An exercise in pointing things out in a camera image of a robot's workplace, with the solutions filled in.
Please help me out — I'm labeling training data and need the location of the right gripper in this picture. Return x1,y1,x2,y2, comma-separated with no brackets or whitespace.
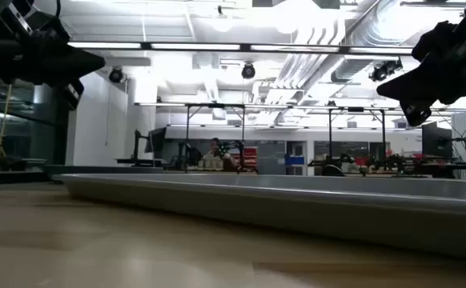
376,0,466,127

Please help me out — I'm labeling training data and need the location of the black monitor on arm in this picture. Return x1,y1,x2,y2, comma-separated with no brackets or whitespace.
132,126,168,161

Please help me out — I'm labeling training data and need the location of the grey plastic tray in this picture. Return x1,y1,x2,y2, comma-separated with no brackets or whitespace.
52,172,466,261

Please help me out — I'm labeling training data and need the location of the large black monitor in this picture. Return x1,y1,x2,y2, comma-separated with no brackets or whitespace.
421,122,453,160

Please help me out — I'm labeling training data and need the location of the cluttered black workstation table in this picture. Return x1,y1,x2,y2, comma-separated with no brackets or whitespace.
307,154,466,179

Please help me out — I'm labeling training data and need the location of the person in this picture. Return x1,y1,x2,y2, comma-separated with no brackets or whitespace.
203,138,238,171

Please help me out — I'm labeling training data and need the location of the red box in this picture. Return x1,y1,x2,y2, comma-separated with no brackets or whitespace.
232,146,259,167

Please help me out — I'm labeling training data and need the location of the black ceiling camera cluster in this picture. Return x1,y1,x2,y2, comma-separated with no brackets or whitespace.
368,58,404,83

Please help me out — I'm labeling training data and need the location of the black workstation frame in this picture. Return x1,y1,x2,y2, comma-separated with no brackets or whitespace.
327,106,387,169
184,102,247,174

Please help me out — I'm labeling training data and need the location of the ceiling light rail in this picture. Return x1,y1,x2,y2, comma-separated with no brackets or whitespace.
67,41,414,55

